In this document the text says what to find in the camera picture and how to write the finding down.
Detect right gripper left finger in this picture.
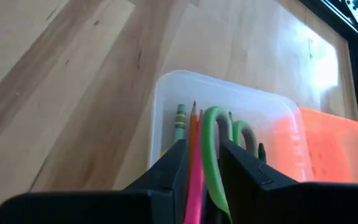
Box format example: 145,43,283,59
0,139,188,224

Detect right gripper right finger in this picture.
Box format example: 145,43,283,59
218,139,358,224

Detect clear supply box orange lid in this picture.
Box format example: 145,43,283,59
147,68,358,184

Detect pink highlighter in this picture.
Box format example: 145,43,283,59
183,114,206,224

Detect green handled scissors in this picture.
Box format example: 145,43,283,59
200,105,259,224

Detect orange pencil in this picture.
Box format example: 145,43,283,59
187,101,199,169

